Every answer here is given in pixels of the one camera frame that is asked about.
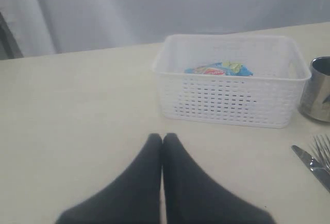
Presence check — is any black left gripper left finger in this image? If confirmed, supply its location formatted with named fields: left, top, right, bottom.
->
left=56, top=133, right=162, bottom=223

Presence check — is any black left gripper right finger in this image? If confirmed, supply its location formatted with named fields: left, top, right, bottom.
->
left=162, top=133, right=275, bottom=223

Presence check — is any blue snack packet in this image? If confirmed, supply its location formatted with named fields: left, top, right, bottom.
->
left=184, top=61, right=253, bottom=76

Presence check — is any silver table knife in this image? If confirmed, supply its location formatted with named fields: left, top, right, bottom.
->
left=291, top=145, right=330, bottom=192

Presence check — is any silver fork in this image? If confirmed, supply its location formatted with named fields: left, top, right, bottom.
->
left=311, top=134, right=330, bottom=173

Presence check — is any stainless steel cup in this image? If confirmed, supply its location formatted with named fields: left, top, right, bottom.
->
left=299, top=56, right=329, bottom=123

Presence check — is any white perforated plastic basket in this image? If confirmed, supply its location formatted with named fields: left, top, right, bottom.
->
left=153, top=35, right=311, bottom=128

